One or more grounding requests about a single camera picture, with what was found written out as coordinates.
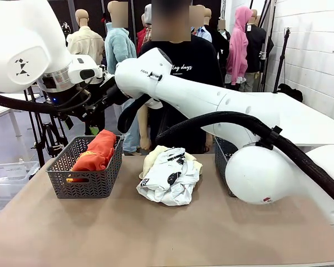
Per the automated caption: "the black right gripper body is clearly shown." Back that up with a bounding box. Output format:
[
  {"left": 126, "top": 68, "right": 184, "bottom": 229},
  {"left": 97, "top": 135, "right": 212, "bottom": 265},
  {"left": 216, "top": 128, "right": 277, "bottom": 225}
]
[{"left": 99, "top": 76, "right": 131, "bottom": 108}]

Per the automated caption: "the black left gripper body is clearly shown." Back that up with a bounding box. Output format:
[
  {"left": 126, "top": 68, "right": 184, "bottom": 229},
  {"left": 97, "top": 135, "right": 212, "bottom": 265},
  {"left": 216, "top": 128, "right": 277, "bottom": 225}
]
[{"left": 41, "top": 77, "right": 76, "bottom": 112}]

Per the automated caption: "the orange garment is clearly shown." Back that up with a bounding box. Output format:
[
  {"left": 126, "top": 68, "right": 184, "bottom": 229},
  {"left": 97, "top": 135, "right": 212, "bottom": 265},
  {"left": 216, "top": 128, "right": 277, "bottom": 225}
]
[{"left": 66, "top": 129, "right": 117, "bottom": 184}]

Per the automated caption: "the white black-printed T-shirt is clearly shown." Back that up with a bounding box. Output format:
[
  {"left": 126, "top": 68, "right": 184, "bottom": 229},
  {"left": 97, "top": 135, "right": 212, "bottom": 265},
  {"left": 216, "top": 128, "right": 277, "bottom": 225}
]
[{"left": 136, "top": 147, "right": 203, "bottom": 206}]

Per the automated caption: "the person's right forearm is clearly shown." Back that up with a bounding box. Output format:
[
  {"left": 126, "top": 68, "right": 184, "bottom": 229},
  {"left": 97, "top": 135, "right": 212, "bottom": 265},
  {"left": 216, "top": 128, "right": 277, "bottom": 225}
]
[{"left": 137, "top": 107, "right": 151, "bottom": 140}]

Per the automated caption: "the person's right hand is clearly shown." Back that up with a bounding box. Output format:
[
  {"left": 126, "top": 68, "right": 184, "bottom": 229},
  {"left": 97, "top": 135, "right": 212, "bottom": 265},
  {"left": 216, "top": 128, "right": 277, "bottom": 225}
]
[{"left": 140, "top": 137, "right": 152, "bottom": 152}]

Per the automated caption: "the person's left hand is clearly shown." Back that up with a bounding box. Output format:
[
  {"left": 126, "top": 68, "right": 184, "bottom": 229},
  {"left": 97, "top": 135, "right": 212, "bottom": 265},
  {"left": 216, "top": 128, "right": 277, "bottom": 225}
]
[{"left": 205, "top": 134, "right": 214, "bottom": 154}]

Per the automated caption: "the mannequin in light-blue fleece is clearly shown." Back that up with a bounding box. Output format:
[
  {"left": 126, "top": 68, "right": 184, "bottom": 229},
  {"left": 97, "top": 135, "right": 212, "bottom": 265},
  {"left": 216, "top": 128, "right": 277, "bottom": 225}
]
[{"left": 104, "top": 0, "right": 142, "bottom": 156}]

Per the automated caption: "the mannequin in beige jacket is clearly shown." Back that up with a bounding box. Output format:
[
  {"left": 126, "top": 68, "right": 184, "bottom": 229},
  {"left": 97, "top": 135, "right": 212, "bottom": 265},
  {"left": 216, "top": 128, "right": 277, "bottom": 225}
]
[{"left": 66, "top": 8, "right": 105, "bottom": 67}]

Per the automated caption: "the mannequin in gray hood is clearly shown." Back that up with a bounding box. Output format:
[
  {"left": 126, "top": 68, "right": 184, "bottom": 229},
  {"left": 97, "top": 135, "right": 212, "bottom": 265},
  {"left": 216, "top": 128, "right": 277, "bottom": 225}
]
[{"left": 136, "top": 3, "right": 154, "bottom": 54}]

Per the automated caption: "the gray perforated plastic basket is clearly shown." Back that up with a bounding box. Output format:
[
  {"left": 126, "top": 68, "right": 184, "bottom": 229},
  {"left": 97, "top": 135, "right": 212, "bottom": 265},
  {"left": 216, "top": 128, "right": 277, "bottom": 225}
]
[
  {"left": 46, "top": 135, "right": 124, "bottom": 199},
  {"left": 213, "top": 136, "right": 239, "bottom": 198}
]

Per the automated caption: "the clear plastic storage box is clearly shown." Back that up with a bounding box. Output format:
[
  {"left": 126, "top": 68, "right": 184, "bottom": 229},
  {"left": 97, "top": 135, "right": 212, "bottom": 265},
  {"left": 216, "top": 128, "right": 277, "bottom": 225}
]
[{"left": 0, "top": 160, "right": 40, "bottom": 201}]

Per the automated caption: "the person in black T-shirt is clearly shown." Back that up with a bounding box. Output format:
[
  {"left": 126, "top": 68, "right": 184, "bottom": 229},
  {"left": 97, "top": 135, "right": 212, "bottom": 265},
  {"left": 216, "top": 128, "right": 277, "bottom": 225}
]
[{"left": 137, "top": 0, "right": 225, "bottom": 154}]

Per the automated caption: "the mannequin in white shirt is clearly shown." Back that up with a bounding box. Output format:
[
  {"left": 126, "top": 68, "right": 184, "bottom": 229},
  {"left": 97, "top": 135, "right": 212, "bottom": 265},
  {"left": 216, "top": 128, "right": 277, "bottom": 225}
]
[{"left": 194, "top": 5, "right": 213, "bottom": 43}]

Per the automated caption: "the figure in black clothes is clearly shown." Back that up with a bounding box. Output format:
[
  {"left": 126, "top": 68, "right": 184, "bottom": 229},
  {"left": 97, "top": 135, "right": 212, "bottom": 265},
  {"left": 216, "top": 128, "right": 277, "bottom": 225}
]
[{"left": 211, "top": 18, "right": 232, "bottom": 82}]

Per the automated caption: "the mannequin in pink hoodie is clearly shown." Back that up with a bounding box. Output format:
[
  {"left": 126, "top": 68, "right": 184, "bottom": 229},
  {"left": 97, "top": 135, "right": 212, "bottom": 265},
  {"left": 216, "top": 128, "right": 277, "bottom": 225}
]
[{"left": 225, "top": 6, "right": 251, "bottom": 86}]

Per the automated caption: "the mannequin in black shirt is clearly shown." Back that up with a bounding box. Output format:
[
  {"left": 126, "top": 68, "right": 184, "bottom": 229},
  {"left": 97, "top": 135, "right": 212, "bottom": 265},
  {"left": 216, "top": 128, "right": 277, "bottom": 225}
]
[{"left": 244, "top": 9, "right": 275, "bottom": 93}]

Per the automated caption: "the black light stand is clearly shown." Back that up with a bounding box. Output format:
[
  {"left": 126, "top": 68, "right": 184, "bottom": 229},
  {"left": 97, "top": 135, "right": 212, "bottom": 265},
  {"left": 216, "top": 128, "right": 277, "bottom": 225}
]
[{"left": 272, "top": 27, "right": 292, "bottom": 94}]

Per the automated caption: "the black bag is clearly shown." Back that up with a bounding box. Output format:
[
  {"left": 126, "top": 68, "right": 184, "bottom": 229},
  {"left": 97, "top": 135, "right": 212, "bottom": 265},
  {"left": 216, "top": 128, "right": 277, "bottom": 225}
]
[{"left": 277, "top": 83, "right": 304, "bottom": 103}]

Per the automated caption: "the black camera tripod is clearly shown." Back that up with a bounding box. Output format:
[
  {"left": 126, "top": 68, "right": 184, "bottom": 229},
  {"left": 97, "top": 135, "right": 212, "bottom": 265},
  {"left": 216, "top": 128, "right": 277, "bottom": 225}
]
[{"left": 23, "top": 86, "right": 70, "bottom": 167}]

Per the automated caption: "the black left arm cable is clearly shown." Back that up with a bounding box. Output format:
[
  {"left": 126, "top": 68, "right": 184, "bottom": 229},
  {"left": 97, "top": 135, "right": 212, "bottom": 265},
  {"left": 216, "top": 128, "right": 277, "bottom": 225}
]
[{"left": 0, "top": 90, "right": 93, "bottom": 115}]

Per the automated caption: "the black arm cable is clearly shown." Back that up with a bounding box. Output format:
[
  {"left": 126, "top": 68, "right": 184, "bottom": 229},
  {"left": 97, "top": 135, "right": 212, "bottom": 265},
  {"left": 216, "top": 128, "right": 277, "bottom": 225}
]
[
  {"left": 0, "top": 90, "right": 93, "bottom": 115},
  {"left": 117, "top": 94, "right": 334, "bottom": 210}
]

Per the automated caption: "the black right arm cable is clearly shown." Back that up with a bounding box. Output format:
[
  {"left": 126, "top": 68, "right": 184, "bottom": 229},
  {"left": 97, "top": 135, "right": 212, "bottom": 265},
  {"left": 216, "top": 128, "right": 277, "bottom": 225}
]
[{"left": 117, "top": 94, "right": 334, "bottom": 210}]

